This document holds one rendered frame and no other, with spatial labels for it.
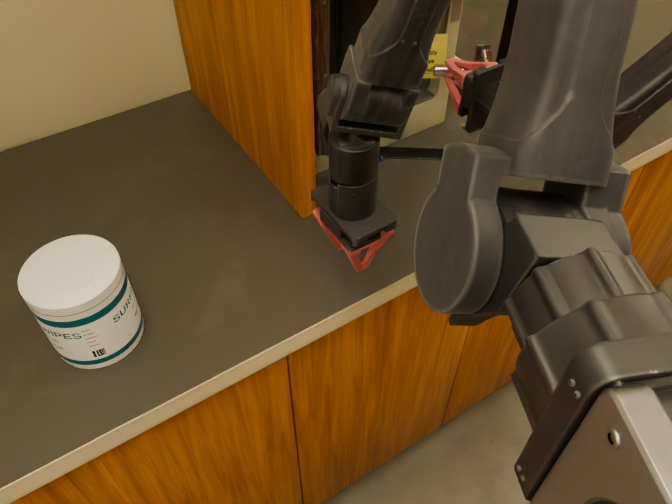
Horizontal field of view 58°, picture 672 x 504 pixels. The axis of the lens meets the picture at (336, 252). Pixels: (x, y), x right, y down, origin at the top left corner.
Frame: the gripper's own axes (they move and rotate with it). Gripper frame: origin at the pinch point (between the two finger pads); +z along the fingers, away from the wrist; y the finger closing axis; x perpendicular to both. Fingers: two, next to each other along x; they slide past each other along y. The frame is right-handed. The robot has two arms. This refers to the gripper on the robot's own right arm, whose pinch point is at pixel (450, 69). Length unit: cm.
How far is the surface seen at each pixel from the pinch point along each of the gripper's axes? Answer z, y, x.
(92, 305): -5, -12, 60
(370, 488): -13, -120, 17
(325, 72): 14.3, -3.7, 13.8
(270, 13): 13.4, 9.2, 23.2
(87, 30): 59, -9, 41
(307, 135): 7.1, -8.6, 21.5
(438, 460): -16, -120, -5
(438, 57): 4.1, -0.4, -0.9
